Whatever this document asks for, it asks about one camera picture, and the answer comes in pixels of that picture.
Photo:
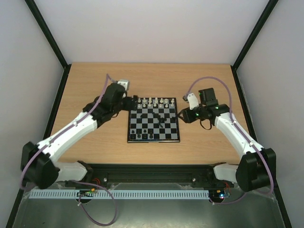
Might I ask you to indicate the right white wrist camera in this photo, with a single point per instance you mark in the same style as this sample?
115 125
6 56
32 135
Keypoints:
192 100

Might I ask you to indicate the white slotted cable duct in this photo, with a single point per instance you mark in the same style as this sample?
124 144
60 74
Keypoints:
122 194

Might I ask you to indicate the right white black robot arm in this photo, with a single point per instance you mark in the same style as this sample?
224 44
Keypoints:
237 142

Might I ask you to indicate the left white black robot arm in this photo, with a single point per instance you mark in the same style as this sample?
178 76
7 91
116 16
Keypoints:
40 162

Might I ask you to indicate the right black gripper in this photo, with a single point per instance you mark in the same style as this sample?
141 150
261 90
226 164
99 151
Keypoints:
184 115

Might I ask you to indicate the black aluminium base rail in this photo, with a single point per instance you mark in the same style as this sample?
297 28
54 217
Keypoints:
198 176

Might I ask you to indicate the black grey chess board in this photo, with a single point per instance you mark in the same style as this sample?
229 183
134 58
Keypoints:
159 114

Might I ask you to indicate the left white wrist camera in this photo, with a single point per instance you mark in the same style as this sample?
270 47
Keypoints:
125 83

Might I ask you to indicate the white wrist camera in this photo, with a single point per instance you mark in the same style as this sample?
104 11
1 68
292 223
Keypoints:
192 100
125 83

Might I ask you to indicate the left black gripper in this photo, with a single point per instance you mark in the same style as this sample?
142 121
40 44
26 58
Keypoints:
129 106

